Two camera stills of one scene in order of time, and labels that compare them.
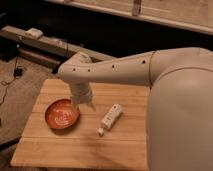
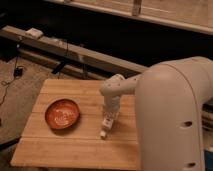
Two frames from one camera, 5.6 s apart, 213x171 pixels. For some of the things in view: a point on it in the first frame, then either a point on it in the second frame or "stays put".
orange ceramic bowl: (62, 114) stays put
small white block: (34, 33) stays put
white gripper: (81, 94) to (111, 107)
